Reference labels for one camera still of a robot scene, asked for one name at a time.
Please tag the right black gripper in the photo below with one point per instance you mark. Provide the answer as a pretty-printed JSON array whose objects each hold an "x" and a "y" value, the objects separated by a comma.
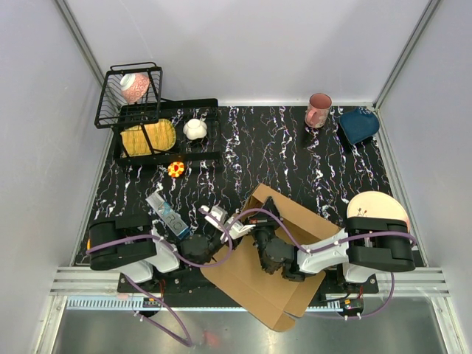
[{"x": 262, "y": 220}]

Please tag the brown cardboard box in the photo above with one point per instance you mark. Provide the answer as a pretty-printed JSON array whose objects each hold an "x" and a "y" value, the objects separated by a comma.
[{"x": 259, "y": 276}]

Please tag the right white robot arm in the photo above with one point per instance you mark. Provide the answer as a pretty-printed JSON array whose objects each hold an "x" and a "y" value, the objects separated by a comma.
[{"x": 375, "y": 238}]

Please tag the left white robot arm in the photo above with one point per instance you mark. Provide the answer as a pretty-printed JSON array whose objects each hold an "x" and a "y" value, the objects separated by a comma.
[{"x": 133, "y": 247}]

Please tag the blue grey carton box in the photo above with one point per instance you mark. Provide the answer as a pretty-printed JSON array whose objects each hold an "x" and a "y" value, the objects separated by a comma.
[{"x": 170, "y": 217}]

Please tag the red yellow flower toy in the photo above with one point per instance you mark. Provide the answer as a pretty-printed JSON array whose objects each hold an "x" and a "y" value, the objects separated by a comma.
[{"x": 176, "y": 169}]

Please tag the pink cream round plate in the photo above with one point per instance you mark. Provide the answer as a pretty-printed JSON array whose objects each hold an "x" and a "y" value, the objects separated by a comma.
[{"x": 373, "y": 204}]

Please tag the pink ceramic mug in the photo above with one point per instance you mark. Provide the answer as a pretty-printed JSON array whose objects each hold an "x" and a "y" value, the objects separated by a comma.
[{"x": 318, "y": 109}]

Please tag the yellow woven plate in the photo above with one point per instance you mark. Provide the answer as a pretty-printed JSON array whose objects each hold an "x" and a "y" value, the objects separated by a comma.
[{"x": 149, "y": 138}]

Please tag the dark blue dish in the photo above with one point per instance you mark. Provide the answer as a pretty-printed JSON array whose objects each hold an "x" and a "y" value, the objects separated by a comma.
[{"x": 359, "y": 124}]

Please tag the pink patterned bowl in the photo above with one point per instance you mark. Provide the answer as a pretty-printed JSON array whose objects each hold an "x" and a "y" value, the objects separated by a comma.
[{"x": 134, "y": 86}]

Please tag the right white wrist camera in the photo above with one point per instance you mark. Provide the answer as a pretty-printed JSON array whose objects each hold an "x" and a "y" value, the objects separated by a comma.
[{"x": 238, "y": 229}]

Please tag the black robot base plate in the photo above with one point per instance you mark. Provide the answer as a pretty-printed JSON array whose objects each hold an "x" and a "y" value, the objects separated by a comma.
[{"x": 195, "y": 291}]

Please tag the black wire dish rack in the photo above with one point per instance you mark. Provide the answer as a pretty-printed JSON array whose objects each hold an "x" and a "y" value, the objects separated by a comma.
[{"x": 115, "y": 114}]

